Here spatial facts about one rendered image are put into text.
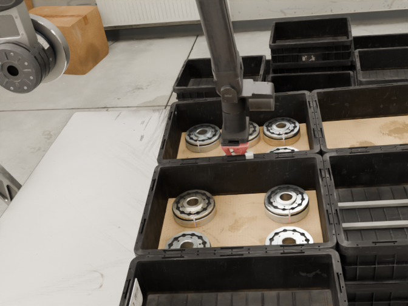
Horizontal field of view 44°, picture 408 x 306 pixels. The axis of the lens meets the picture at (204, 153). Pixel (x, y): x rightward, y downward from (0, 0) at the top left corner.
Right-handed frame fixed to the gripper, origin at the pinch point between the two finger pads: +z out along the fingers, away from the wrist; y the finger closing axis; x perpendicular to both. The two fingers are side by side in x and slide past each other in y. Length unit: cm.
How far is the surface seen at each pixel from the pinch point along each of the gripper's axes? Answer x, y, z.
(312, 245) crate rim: -17.3, -36.9, -5.8
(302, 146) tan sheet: -17.0, 9.3, 3.3
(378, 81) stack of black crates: -50, 87, 24
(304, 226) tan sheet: -16.5, -21.5, 3.9
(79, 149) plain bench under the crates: 59, 32, 19
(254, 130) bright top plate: -3.9, 13.9, 1.0
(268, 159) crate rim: -8.3, -9.3, -5.9
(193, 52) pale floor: 58, 259, 85
